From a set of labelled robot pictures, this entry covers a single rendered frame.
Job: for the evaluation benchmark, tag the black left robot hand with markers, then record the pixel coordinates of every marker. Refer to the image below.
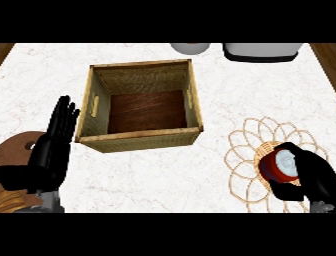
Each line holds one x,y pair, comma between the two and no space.
52,153

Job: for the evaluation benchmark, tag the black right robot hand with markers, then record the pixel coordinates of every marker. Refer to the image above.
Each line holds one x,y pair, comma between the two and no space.
318,180

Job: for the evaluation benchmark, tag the red can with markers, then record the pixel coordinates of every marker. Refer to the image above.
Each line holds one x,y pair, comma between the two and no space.
278,166

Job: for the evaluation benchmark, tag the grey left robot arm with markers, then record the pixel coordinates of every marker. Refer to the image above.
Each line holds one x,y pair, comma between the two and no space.
47,203

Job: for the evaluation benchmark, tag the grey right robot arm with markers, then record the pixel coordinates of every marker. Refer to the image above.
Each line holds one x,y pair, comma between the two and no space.
320,207

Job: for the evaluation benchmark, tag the flower-shaped woven placemat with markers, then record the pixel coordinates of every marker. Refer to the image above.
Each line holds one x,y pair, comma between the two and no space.
246,156

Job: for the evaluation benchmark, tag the square wicker basket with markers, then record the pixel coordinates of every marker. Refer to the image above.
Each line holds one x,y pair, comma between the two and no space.
142,106

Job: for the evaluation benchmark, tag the brown wooden cutting board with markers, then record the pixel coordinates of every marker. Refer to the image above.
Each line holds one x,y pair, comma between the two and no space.
2,156

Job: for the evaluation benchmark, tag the striped tan bread loaf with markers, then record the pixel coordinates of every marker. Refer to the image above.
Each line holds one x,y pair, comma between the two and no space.
8,201

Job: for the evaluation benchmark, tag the white and black appliance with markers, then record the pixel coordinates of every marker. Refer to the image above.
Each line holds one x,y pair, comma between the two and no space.
261,51

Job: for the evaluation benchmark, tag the white round container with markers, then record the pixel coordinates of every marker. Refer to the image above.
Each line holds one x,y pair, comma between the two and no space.
188,47

